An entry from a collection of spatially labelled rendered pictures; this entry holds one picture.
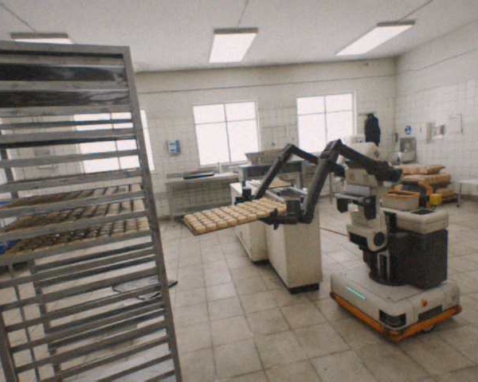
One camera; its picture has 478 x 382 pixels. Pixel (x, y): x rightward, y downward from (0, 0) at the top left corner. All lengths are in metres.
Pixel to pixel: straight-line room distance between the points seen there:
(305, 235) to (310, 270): 0.34
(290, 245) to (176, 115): 4.22
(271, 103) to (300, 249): 4.32
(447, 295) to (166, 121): 5.23
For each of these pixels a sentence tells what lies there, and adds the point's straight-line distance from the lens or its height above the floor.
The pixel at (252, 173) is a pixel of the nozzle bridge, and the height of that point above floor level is 1.09.
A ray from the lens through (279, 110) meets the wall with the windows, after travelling 6.39.
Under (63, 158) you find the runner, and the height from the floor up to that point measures 1.41.
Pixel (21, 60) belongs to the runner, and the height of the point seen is 1.77.
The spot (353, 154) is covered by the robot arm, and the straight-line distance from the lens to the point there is 1.71.
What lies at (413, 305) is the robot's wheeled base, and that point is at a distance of 2.27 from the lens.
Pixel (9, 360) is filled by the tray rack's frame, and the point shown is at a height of 0.67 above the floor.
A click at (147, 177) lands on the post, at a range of 1.25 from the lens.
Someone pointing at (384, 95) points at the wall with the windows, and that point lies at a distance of 7.61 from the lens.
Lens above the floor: 1.39
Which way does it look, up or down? 10 degrees down
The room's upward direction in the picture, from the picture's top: 6 degrees counter-clockwise
